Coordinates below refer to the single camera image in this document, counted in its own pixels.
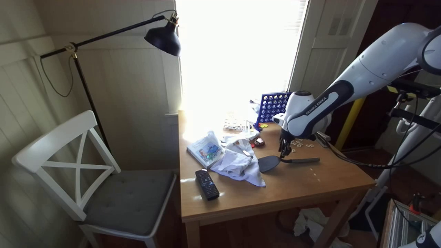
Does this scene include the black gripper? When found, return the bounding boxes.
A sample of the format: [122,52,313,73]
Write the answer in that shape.
[278,128,297,160]

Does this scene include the black spatula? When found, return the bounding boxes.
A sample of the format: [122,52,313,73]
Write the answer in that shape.
[257,154,323,175]

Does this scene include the scattered white small pieces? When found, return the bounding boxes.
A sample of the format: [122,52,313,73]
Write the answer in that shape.
[291,138,318,151]

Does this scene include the white crumpled cloth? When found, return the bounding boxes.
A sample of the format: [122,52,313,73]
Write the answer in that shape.
[209,132,268,189]

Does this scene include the blue connect four grid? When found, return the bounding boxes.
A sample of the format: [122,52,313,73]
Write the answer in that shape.
[253,91,293,132]

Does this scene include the clear bag of pieces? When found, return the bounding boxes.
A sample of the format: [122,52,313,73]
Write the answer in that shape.
[222,118,250,133]

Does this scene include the yellow pole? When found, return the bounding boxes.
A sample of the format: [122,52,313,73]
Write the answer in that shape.
[334,95,369,151]

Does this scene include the white rag on floor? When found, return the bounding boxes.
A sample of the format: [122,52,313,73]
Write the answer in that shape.
[293,207,353,248]

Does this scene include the white illustrated booklet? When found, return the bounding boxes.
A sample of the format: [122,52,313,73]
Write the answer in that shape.
[187,131,227,169]

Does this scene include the black remote control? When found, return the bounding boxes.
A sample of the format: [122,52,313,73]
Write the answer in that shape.
[195,168,221,202]

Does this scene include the white shutter door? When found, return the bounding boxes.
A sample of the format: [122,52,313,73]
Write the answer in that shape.
[289,0,381,100]

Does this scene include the open cardboard box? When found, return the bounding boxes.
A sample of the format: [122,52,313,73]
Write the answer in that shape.
[378,197,441,248]

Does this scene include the grey seat cushion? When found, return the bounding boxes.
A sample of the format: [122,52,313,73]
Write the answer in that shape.
[83,169,177,237]

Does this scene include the black floor lamp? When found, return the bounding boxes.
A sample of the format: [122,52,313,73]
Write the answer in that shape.
[39,9,183,153]

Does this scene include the white wooden chair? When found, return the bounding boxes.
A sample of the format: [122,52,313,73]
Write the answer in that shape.
[12,109,178,248]

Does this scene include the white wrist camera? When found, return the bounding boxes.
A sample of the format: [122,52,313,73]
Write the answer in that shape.
[272,111,287,127]

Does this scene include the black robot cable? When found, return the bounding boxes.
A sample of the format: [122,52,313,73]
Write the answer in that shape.
[315,122,441,171]

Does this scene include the white camera stand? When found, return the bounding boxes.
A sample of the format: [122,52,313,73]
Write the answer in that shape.
[353,77,441,242]

